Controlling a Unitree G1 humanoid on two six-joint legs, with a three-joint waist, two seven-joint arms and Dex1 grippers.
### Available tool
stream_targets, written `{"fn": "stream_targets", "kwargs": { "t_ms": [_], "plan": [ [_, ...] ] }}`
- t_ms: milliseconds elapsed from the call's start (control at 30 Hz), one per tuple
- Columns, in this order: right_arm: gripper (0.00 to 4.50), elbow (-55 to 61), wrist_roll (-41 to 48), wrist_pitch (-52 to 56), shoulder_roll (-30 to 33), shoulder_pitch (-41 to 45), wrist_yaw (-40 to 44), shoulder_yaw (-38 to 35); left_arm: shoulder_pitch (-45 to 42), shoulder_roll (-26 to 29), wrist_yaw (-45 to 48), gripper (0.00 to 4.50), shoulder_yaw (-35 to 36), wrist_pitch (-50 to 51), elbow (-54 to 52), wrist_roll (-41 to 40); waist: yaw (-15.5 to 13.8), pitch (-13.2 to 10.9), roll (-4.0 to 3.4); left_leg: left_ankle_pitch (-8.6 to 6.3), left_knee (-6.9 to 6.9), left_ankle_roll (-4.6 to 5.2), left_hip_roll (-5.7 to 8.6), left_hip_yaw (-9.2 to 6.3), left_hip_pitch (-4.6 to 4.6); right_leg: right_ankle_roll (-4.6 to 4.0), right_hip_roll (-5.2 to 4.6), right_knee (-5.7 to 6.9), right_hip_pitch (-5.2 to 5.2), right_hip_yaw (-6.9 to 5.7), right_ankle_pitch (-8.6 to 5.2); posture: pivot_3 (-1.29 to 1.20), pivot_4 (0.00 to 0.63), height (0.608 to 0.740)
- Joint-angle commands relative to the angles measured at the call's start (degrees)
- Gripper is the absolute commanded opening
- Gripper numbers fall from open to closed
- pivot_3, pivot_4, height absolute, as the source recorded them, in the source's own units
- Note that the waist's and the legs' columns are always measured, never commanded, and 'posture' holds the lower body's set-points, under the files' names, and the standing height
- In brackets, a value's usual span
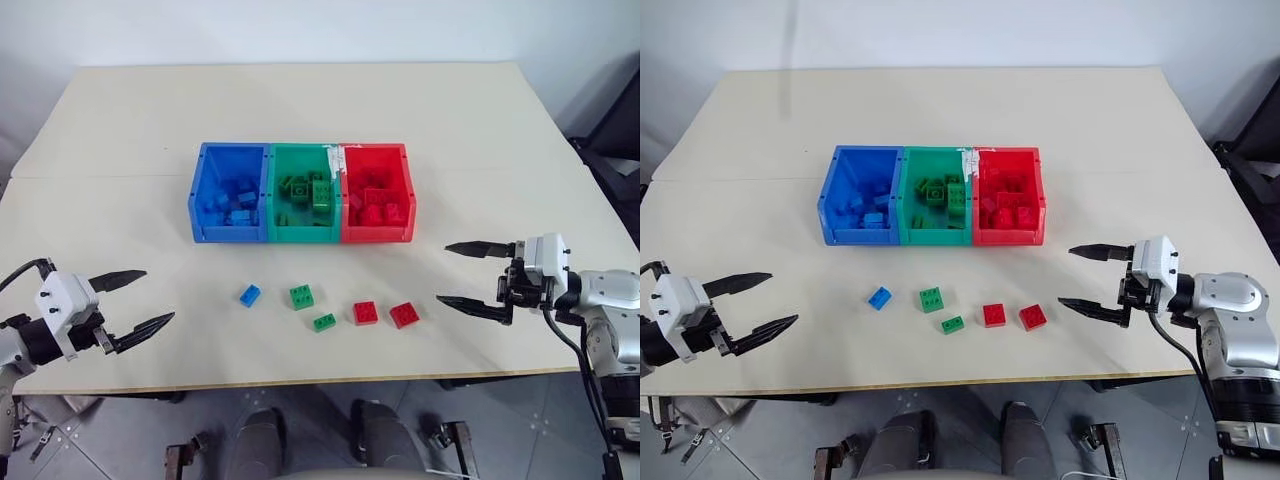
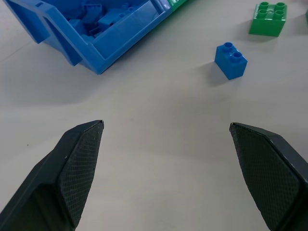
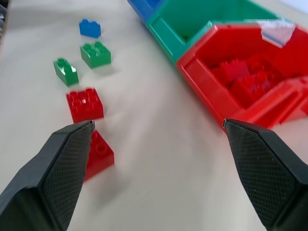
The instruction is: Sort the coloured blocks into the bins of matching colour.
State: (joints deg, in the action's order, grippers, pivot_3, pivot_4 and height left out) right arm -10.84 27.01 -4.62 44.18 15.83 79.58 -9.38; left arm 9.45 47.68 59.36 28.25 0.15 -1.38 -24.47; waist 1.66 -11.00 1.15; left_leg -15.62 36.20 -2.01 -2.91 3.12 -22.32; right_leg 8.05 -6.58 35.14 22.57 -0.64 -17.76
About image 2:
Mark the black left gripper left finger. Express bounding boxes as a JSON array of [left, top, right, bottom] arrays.
[[0, 119, 105, 231]]

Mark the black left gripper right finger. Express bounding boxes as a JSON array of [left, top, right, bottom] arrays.
[[229, 122, 308, 231]]

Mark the small blue two-stud brick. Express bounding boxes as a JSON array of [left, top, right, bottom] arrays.
[[215, 42, 249, 80]]

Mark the blue plastic storage bin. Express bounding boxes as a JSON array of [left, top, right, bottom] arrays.
[[4, 0, 173, 75]]

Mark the green four-stud brick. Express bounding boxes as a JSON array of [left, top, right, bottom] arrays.
[[248, 1, 288, 37]]

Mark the blue brick in bin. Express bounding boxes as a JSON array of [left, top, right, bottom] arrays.
[[98, 14, 121, 29]]

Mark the green plastic storage bin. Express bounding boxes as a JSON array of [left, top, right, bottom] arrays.
[[167, 0, 188, 11]]

